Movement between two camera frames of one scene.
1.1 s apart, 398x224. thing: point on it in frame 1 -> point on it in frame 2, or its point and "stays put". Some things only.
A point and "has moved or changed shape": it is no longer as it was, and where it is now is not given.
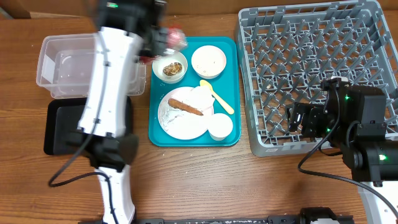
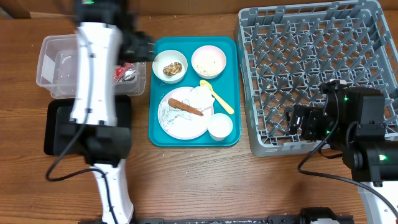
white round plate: x=182 y=124 stays put
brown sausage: x=177 y=104 stays put
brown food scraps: x=172 y=69 stays put
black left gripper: x=163 y=34 -> x=146 y=51
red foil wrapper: x=176 y=38 has moved or changed shape
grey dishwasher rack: x=286 y=51 stays put
